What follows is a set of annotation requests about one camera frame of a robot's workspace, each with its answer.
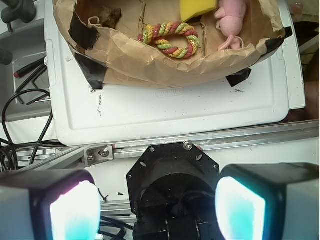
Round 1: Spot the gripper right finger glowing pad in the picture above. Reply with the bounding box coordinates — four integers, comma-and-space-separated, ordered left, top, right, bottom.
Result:
215, 162, 320, 240

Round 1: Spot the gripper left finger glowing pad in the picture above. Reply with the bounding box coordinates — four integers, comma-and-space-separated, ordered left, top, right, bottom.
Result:
0, 169, 101, 240

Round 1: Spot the brown rock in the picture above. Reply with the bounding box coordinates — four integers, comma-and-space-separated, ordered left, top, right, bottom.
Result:
99, 7, 122, 29

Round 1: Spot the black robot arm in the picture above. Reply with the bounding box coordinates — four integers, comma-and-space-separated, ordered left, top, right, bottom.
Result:
0, 143, 320, 240

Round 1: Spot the black allen key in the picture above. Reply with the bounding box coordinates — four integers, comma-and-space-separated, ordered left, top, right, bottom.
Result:
16, 64, 49, 106

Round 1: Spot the grey tool tray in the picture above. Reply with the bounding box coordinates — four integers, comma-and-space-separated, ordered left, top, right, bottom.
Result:
0, 19, 51, 122

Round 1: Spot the brown paper bag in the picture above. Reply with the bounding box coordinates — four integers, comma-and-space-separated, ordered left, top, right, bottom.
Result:
53, 0, 292, 88

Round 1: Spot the pink plush toy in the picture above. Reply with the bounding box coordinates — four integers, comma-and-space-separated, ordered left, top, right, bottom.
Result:
214, 0, 247, 51

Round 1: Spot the yellow sponge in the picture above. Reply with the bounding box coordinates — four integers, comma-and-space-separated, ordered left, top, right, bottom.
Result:
179, 0, 218, 22

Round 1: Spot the metal corner bracket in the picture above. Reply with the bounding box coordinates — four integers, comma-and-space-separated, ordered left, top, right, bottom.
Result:
83, 145, 114, 168

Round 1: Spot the aluminium frame rail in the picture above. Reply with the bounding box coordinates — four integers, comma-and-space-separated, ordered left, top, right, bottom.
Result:
19, 119, 320, 171

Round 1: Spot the multicolour rope ring toy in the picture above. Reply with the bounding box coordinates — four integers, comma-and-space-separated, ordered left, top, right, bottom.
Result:
137, 21, 200, 59

